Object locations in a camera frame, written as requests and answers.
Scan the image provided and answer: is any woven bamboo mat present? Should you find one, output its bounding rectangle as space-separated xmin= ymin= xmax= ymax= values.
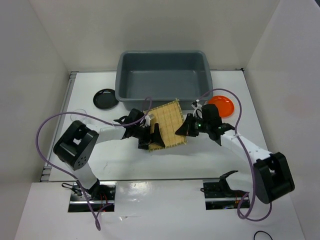
xmin=148 ymin=98 xmax=187 ymax=152

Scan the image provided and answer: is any clear glass cup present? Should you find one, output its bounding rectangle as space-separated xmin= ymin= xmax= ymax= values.
xmin=69 ymin=108 xmax=88 ymax=124

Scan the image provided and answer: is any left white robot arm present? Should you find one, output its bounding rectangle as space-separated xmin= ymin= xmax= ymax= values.
xmin=53 ymin=108 xmax=166 ymax=200

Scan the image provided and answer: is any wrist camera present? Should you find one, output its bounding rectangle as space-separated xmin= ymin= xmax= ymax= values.
xmin=142 ymin=114 xmax=155 ymax=127
xmin=191 ymin=99 xmax=202 ymax=119

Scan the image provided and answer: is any black round plate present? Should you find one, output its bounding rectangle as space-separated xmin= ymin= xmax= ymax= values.
xmin=93 ymin=88 xmax=119 ymax=110

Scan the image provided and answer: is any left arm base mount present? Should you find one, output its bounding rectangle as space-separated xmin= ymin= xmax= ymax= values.
xmin=61 ymin=181 xmax=116 ymax=213

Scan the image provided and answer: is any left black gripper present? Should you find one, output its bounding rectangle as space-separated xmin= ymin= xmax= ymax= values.
xmin=131 ymin=122 xmax=165 ymax=151

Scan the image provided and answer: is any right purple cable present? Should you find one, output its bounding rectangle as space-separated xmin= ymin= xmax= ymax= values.
xmin=197 ymin=88 xmax=273 ymax=223

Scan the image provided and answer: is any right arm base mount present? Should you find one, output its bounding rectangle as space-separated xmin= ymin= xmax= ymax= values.
xmin=200 ymin=170 xmax=246 ymax=211

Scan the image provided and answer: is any grey plastic bin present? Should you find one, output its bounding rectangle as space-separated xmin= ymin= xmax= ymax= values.
xmin=115 ymin=50 xmax=213 ymax=110

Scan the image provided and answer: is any orange plastic plate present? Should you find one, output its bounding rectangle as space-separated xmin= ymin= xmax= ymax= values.
xmin=207 ymin=95 xmax=235 ymax=118

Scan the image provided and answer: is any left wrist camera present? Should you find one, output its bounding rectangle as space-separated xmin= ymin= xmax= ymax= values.
xmin=142 ymin=114 xmax=155 ymax=127

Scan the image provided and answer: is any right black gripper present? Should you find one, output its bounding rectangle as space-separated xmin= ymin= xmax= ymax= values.
xmin=175 ymin=112 xmax=211 ymax=137

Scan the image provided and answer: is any black cable loop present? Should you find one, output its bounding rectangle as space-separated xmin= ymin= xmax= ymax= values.
xmin=253 ymin=231 xmax=273 ymax=240

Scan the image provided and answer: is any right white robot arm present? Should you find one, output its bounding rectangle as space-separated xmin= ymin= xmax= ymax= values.
xmin=175 ymin=104 xmax=295 ymax=204

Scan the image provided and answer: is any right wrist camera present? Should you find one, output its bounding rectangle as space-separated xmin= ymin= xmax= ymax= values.
xmin=191 ymin=99 xmax=202 ymax=119

